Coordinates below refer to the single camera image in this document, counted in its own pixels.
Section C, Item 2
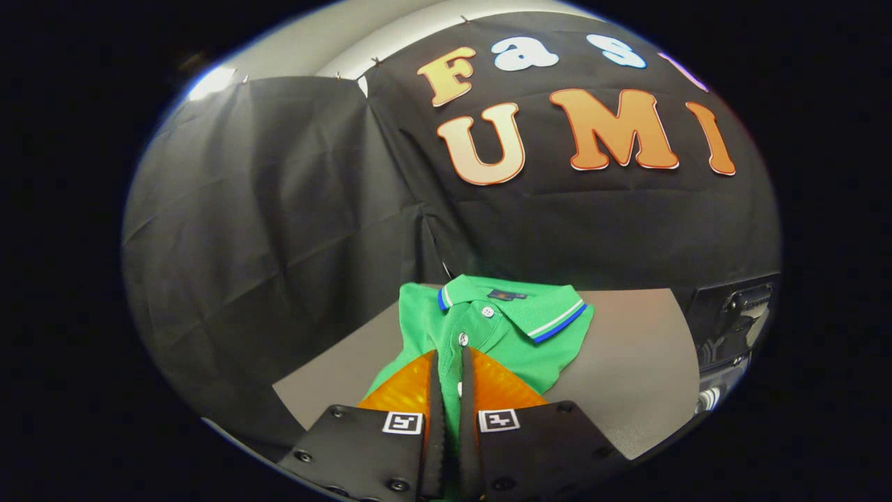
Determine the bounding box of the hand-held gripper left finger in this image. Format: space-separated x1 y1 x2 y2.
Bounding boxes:
279 350 447 502

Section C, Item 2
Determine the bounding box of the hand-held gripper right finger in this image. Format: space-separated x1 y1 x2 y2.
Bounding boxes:
458 346 629 502

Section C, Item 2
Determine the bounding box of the green polo shirt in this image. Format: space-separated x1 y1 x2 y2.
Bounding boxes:
362 274 595 502

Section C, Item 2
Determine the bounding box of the grey top-load washing machine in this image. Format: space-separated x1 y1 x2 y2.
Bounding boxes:
686 273 780 416

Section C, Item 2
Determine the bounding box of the dark washing machine lid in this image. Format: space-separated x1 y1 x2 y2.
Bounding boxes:
686 273 780 365

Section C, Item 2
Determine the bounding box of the black backdrop cloth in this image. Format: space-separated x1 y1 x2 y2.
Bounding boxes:
122 10 783 461

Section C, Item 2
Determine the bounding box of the black cable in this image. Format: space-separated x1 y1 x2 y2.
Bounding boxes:
420 209 452 281

